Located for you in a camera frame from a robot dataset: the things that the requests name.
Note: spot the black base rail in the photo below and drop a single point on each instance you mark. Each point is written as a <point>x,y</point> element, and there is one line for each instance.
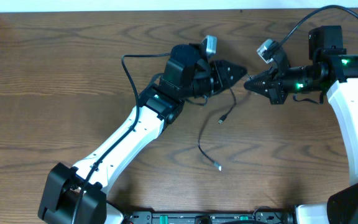
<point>263,215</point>

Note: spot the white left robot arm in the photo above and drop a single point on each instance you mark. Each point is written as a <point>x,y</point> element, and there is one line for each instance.
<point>78,194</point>

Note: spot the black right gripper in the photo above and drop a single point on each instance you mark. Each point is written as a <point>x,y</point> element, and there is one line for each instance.
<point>276,83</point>

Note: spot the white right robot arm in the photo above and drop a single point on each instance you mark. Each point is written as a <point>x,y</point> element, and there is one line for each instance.
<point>334,74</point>

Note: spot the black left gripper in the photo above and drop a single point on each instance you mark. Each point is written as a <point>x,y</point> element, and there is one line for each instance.
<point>217,77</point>

